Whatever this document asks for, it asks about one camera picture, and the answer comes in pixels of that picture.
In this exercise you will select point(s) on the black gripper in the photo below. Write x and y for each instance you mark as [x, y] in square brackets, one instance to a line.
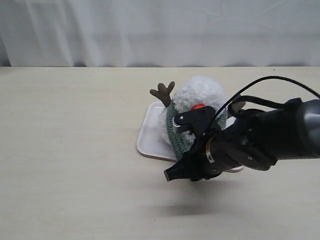
[206, 159]

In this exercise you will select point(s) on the white plastic tray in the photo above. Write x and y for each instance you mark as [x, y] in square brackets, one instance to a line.
[150, 143]

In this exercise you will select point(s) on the white plush snowman toy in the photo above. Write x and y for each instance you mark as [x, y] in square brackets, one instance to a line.
[198, 86]

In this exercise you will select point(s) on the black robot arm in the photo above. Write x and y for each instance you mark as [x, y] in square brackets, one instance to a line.
[257, 139]

